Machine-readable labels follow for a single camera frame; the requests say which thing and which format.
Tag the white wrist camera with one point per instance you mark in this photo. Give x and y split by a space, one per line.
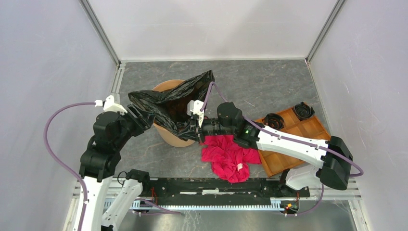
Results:
110 105
194 109

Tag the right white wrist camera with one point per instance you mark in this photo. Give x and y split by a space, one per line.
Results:
194 109

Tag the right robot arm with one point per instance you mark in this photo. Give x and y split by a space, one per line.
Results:
329 161

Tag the orange compartment tray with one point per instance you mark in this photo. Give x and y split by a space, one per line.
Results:
293 145

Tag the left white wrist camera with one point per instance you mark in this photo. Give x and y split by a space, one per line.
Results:
110 105

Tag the red cloth towel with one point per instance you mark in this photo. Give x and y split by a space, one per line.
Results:
229 161

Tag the orange plastic trash bin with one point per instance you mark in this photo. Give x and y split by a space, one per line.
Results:
166 135

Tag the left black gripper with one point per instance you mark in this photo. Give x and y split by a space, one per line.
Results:
143 121

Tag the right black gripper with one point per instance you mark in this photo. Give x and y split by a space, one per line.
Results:
195 127

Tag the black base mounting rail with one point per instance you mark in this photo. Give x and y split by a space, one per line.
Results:
260 194

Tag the black plastic trash bag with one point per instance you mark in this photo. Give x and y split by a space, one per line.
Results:
170 107

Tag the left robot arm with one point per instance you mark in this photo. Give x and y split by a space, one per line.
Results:
112 130

